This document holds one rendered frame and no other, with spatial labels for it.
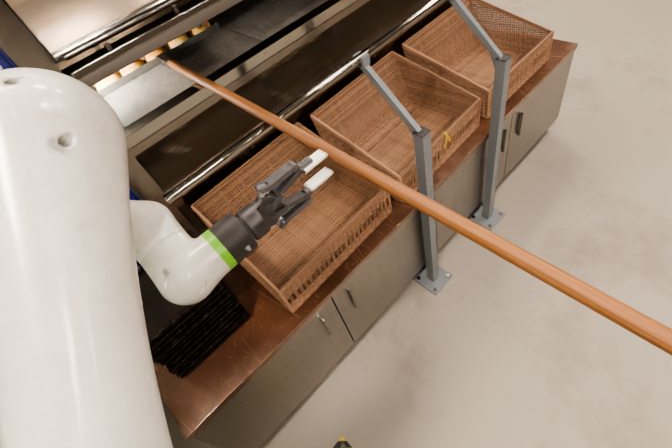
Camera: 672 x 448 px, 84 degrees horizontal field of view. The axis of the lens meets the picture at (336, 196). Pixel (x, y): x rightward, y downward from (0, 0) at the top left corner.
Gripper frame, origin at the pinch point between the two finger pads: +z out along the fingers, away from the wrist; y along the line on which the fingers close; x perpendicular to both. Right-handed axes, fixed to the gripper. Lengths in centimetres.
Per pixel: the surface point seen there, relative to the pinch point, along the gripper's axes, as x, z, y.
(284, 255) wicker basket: -35, -8, 60
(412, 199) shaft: 23.6, 4.8, -1.0
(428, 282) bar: -6, 40, 118
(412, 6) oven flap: -64, 111, 21
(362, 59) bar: -26.4, 42.3, 2.1
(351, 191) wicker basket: -36, 31, 60
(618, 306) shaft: 58, 6, -1
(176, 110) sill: -64, -7, 2
